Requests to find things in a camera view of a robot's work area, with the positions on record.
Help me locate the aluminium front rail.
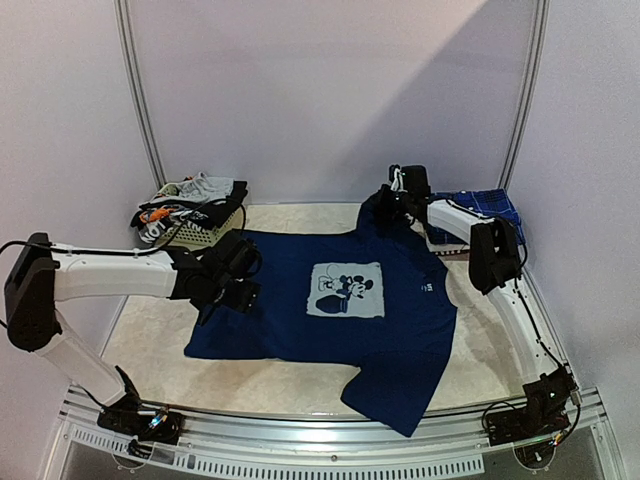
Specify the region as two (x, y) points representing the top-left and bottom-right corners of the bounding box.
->
(43, 387), (626, 479)

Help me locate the cream perforated laundry basket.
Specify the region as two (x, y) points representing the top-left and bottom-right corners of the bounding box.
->
(156, 207), (245, 250)

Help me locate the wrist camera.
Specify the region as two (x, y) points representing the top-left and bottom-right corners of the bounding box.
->
(389, 165), (431, 198)
(211, 230), (263, 280)

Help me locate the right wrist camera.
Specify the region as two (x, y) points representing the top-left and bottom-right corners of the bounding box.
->
(389, 165), (431, 198)

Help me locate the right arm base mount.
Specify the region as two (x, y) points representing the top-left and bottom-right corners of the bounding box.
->
(481, 366), (581, 447)

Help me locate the folded white cartoon t-shirt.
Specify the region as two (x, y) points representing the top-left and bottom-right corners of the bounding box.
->
(426, 234), (469, 252)

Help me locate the folded red white shirt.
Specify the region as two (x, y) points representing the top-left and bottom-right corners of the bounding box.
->
(434, 249), (469, 257)

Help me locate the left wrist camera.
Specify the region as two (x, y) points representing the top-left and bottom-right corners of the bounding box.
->
(211, 230), (263, 280)

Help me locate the grey garment in basket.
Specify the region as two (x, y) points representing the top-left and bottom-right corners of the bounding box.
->
(156, 172), (234, 203)

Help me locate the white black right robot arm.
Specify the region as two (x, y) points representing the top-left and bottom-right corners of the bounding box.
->
(374, 185), (577, 436)

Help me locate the black garment in basket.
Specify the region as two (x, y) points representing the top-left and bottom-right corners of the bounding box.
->
(197, 181), (248, 230)

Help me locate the blue plaid flannel shirt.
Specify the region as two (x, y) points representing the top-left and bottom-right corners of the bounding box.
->
(426, 189), (526, 245)

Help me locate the solid blue garment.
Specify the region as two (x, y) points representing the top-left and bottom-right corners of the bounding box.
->
(184, 200), (457, 437)

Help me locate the black white orange printed shirt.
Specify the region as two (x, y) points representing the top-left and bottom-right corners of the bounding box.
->
(129, 201), (204, 245)

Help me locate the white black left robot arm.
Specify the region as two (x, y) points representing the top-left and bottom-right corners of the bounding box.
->
(1, 230), (263, 434)

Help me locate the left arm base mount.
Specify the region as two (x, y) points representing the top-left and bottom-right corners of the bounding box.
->
(97, 366), (185, 445)

